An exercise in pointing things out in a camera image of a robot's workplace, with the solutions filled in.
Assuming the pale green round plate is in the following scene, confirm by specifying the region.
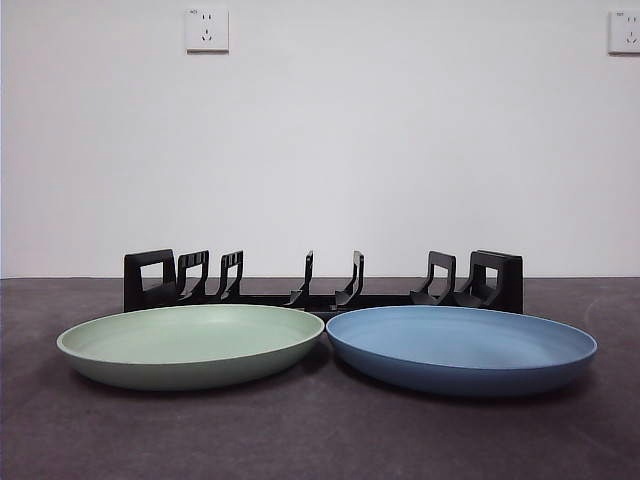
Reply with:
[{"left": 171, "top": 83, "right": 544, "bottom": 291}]
[{"left": 55, "top": 303, "right": 326, "bottom": 392}]

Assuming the pale blue round plate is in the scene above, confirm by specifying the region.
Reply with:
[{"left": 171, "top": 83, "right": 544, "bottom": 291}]
[{"left": 325, "top": 305, "right": 599, "bottom": 399}]

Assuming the black plastic plate rack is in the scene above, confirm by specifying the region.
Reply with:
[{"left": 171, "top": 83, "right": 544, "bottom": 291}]
[{"left": 122, "top": 247, "right": 525, "bottom": 318}]

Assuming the white wall socket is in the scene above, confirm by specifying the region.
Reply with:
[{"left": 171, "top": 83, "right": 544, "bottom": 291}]
[
  {"left": 607, "top": 10, "right": 640, "bottom": 56},
  {"left": 186, "top": 6, "right": 231, "bottom": 55}
]

